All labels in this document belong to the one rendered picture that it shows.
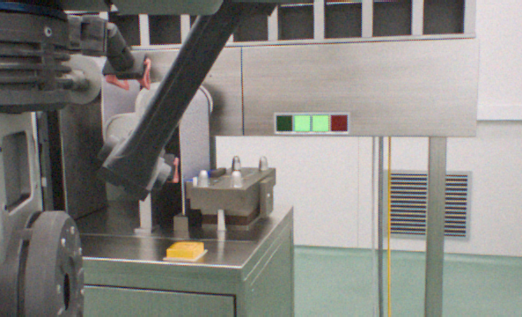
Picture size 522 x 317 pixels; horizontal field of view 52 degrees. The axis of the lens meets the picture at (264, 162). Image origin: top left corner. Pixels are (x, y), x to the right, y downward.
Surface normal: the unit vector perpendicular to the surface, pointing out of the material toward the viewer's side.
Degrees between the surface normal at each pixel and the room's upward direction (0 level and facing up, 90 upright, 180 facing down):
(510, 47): 90
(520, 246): 90
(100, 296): 90
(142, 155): 107
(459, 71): 90
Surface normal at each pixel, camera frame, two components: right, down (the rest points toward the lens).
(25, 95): 0.79, 0.07
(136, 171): -0.02, 0.43
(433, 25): -0.23, 0.14
